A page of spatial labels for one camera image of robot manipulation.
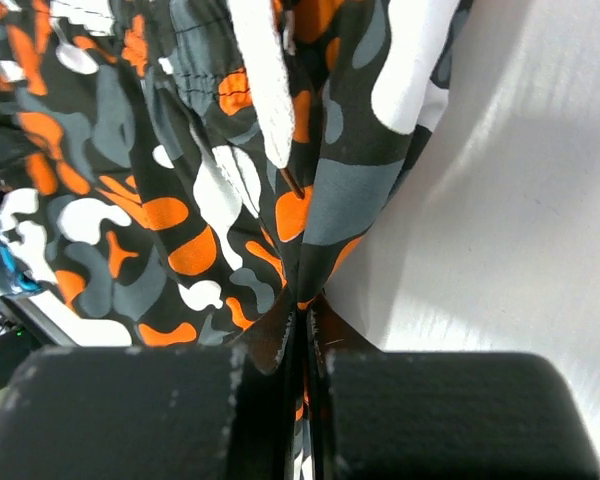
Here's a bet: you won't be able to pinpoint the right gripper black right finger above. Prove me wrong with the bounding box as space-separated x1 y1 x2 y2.
307 298 600 479

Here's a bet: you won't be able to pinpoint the black orange camouflage shorts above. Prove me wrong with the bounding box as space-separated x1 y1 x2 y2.
0 0 474 480

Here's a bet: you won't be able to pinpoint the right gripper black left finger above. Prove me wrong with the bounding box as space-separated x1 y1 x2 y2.
0 299 295 479

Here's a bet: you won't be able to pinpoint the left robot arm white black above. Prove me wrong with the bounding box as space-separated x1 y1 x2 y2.
0 298 50 404

